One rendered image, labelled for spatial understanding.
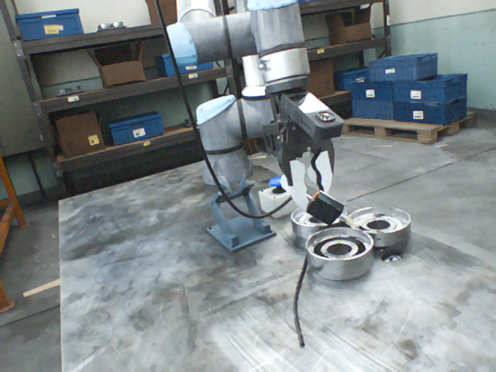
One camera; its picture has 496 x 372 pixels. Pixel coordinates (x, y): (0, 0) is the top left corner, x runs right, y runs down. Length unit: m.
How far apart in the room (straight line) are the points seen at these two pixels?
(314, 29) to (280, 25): 4.88
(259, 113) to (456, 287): 0.68
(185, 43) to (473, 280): 0.58
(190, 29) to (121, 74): 3.30
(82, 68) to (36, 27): 0.71
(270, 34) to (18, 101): 3.79
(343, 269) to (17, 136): 3.93
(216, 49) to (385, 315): 0.50
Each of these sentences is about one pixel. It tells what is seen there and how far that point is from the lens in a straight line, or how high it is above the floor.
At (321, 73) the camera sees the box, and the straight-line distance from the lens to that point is 4.90.
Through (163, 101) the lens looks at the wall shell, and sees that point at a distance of 4.65.
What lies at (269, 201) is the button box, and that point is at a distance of 0.86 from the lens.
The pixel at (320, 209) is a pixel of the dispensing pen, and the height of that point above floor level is 0.89.
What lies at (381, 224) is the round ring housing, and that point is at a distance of 0.76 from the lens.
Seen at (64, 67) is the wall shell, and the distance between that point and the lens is 4.53.
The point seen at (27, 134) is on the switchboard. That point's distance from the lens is 4.32.
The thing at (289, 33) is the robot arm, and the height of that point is 1.16.
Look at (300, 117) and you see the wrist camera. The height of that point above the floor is 1.05.
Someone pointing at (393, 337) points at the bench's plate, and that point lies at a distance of 0.54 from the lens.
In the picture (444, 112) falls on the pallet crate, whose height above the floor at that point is 0.27.
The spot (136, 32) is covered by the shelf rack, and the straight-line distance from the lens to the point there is 4.01.
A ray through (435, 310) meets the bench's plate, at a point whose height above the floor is 0.80.
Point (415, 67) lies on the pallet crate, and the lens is 4.41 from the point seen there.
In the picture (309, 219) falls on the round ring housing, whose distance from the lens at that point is 0.78.
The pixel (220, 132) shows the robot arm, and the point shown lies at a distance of 1.11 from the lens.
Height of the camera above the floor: 1.16
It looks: 19 degrees down
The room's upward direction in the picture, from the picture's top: 10 degrees counter-clockwise
